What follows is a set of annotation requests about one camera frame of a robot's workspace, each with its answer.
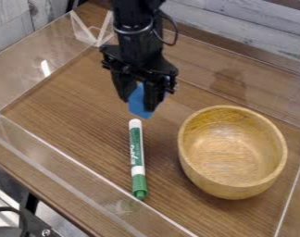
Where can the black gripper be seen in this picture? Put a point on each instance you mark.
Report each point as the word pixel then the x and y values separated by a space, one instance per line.
pixel 134 60

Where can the green white marker pen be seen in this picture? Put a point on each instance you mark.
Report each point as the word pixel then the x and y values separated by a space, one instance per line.
pixel 137 163

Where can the black metal table frame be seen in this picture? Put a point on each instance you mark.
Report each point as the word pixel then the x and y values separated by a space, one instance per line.
pixel 36 227

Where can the brown wooden bowl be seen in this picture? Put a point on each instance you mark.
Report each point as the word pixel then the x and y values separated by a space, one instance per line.
pixel 231 150

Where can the blue rectangular block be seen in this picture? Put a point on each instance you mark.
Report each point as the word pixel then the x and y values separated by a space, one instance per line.
pixel 135 103

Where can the clear acrylic tray wall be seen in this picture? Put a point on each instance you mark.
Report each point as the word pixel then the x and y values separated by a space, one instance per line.
pixel 64 137

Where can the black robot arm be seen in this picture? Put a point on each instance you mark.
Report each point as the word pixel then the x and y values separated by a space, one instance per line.
pixel 139 15

